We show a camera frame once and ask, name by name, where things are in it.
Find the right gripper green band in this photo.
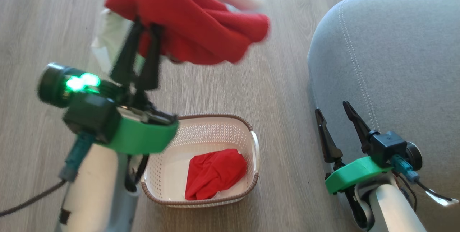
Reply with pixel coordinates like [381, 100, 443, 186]
[315, 101, 423, 195]

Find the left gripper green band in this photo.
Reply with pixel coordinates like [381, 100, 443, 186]
[38, 18, 179, 156]

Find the red and white garment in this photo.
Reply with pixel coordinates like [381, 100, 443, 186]
[91, 0, 271, 75]

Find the plain red garment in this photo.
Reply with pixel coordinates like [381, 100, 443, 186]
[185, 148, 248, 201]

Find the large grey sofa seat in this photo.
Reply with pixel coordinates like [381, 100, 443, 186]
[307, 0, 460, 232]

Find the white basket brown rim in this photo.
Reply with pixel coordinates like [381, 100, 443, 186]
[141, 113, 260, 208]

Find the teal connector cable white tag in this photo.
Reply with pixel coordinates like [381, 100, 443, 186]
[390, 154, 460, 206]

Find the black cable teal connector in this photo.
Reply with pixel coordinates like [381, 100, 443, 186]
[0, 133, 95, 218]

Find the thin black looped cable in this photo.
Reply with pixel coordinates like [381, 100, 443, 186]
[124, 154, 150, 193]

